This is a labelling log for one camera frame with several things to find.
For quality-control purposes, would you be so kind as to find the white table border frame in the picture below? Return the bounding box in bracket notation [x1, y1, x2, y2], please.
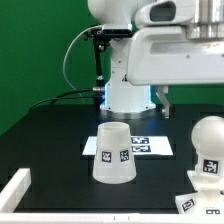
[0, 168, 224, 224]

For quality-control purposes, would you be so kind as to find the black cable on table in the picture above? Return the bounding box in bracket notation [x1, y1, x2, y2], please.
[29, 88, 101, 113]

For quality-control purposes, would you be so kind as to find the white marker sheet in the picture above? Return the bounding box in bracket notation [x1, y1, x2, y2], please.
[82, 136, 173, 156]

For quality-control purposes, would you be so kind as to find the grey camera cable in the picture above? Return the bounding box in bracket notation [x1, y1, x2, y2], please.
[62, 26, 96, 105]

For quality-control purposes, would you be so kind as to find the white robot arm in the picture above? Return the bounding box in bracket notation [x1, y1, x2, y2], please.
[87, 0, 224, 118]

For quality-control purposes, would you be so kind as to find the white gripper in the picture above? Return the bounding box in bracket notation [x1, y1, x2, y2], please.
[127, 0, 224, 118]

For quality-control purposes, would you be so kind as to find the white lamp base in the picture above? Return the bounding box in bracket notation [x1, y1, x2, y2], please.
[175, 171, 224, 215]

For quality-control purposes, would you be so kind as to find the white lamp shade cone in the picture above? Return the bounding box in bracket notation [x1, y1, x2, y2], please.
[92, 122, 136, 184]

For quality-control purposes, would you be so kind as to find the white lamp bulb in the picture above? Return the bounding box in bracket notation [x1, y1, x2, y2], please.
[191, 116, 224, 178]

